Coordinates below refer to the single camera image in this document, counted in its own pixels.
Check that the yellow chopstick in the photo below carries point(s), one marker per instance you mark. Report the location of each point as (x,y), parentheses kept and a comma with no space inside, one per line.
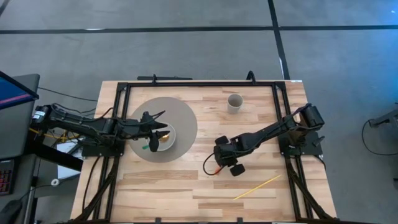
(257,187)

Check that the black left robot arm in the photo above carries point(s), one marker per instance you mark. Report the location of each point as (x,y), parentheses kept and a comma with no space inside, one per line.
(77,123)

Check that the operator computer monitor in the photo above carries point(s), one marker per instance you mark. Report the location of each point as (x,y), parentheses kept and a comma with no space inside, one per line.
(12,91)

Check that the black bar on table edge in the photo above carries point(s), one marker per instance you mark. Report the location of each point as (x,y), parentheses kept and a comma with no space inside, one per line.
(168,77)

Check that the grey floor stand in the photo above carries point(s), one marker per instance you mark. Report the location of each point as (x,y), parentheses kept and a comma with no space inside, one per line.
(385,119)

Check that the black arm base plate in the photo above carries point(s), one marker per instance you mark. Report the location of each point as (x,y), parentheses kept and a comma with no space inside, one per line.
(93,151)
(306,151)

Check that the grey operator desk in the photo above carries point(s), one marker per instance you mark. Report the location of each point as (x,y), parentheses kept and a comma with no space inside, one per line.
(15,130)

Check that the black desk support beam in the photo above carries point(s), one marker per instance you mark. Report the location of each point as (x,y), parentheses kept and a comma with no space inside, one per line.
(56,157)

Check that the black table frame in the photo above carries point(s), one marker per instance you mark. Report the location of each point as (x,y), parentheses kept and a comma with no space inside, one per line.
(202,84)

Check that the round grey placemat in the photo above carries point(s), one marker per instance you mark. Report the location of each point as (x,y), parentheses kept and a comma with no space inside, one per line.
(186,124)

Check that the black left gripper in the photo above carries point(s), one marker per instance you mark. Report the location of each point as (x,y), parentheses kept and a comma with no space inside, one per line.
(136,129)

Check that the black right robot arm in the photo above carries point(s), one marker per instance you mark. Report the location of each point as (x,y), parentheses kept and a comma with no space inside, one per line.
(270,129)

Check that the white ribbed cup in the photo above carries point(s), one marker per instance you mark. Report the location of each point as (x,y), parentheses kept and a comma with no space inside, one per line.
(235,101)

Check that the white tape roll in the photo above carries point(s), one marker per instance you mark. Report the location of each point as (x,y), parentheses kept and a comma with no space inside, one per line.
(55,179)

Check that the black computer mouse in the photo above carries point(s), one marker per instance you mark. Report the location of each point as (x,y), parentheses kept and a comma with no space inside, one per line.
(9,213)

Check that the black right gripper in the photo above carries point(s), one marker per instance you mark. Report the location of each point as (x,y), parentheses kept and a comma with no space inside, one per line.
(227,152)

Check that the white ceramic bowl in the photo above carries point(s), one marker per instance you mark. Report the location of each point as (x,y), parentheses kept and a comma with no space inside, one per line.
(171,141)

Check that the black backlit keyboard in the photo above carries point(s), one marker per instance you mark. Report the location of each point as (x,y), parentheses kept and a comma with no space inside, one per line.
(6,180)

